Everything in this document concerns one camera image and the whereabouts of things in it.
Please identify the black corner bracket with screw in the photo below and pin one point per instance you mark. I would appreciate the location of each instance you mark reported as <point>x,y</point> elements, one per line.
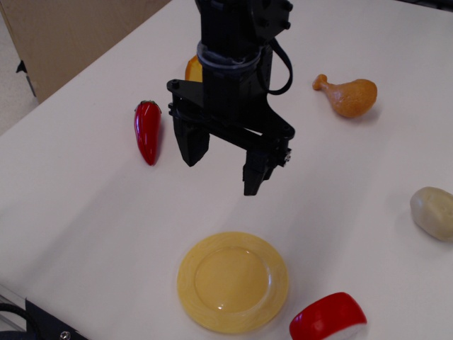
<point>49,326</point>

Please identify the beige toy potato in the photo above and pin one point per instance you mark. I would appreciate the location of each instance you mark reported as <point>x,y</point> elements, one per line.
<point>431,210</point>

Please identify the red toy chili pepper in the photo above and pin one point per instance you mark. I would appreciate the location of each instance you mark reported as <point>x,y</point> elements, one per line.
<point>147,123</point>

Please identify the toy chicken drumstick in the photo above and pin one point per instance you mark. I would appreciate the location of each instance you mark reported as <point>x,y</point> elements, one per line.
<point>349,100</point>

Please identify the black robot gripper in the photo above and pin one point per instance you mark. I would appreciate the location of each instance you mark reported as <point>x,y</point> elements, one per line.
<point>231,103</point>

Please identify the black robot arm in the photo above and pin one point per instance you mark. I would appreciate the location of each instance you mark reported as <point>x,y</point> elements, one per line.
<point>236,49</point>

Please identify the red and white toy sushi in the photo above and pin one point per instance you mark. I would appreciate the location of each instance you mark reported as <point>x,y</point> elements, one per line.
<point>336,316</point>

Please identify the yellow toy cheese wedge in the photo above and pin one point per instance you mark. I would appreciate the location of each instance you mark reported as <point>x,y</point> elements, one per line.
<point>193,70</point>

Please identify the yellow plastic plate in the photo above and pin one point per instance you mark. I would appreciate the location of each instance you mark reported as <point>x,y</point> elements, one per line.
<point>232,282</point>

